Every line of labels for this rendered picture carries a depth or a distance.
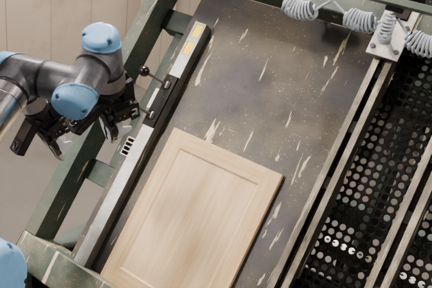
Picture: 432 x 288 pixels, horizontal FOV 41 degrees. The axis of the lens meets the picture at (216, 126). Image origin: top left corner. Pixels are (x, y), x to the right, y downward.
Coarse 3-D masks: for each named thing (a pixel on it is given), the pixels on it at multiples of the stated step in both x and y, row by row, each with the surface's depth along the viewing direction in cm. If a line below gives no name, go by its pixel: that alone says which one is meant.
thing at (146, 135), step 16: (192, 32) 209; (208, 32) 210; (192, 48) 206; (176, 64) 207; (192, 64) 208; (176, 96) 207; (144, 128) 204; (160, 128) 206; (144, 144) 202; (128, 160) 202; (144, 160) 204; (128, 176) 200; (112, 192) 201; (128, 192) 203; (112, 208) 199; (96, 224) 199; (96, 240) 197; (80, 256) 198
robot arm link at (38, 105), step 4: (36, 100) 153; (40, 100) 154; (44, 100) 155; (28, 104) 152; (32, 104) 152; (36, 104) 153; (40, 104) 154; (44, 104) 155; (24, 108) 153; (28, 108) 153; (32, 108) 153; (36, 108) 154; (40, 108) 154; (24, 112) 154; (28, 112) 154; (32, 112) 154; (36, 112) 154
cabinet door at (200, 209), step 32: (160, 160) 200; (192, 160) 195; (224, 160) 190; (160, 192) 196; (192, 192) 192; (224, 192) 187; (256, 192) 183; (128, 224) 197; (160, 224) 193; (192, 224) 188; (224, 224) 184; (256, 224) 180; (128, 256) 194; (160, 256) 189; (192, 256) 185; (224, 256) 180
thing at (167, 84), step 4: (140, 68) 198; (144, 68) 197; (148, 68) 199; (140, 72) 197; (144, 72) 197; (148, 72) 198; (152, 76) 200; (160, 80) 202; (164, 84) 203; (168, 84) 203; (168, 88) 204
